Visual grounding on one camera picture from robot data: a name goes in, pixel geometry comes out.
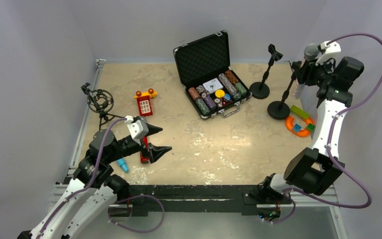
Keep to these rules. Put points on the red yellow toy block truck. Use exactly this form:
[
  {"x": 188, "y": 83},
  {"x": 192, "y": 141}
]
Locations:
[{"x": 143, "y": 100}]

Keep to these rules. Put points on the black shock mount tripod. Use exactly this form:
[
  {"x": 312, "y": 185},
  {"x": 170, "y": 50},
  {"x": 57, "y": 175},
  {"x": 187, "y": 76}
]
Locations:
[{"x": 101, "y": 102}]

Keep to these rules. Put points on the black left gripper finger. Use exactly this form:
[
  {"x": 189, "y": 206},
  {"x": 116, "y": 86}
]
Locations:
[
  {"x": 156, "y": 152},
  {"x": 153, "y": 129}
]

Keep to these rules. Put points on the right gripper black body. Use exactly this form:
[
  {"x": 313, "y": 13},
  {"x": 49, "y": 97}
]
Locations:
[{"x": 308, "y": 70}]

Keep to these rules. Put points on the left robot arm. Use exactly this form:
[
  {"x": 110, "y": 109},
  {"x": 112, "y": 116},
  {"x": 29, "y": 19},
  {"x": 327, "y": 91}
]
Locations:
[{"x": 94, "y": 186}]

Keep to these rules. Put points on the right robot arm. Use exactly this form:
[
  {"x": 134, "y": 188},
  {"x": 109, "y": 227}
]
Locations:
[{"x": 317, "y": 166}]

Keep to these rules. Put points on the silver glitter microphone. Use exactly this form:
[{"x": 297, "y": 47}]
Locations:
[{"x": 304, "y": 72}]

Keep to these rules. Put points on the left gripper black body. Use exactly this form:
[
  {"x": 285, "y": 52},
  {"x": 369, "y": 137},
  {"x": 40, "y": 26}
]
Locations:
[{"x": 142, "y": 144}]

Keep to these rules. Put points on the black poker chip case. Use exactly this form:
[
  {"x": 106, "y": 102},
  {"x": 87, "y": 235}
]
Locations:
[{"x": 203, "y": 60}]

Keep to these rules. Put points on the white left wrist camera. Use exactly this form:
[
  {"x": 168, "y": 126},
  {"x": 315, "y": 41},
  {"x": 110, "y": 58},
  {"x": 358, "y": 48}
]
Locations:
[{"x": 137, "y": 127}]

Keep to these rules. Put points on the red glitter microphone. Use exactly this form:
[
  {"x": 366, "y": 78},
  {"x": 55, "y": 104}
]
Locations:
[{"x": 144, "y": 151}]

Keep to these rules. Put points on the green toy block bar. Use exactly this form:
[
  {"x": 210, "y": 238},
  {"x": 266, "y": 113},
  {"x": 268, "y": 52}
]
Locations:
[{"x": 299, "y": 112}]

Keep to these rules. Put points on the black mic stand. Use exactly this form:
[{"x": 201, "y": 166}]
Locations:
[
  {"x": 259, "y": 89},
  {"x": 279, "y": 110}
]

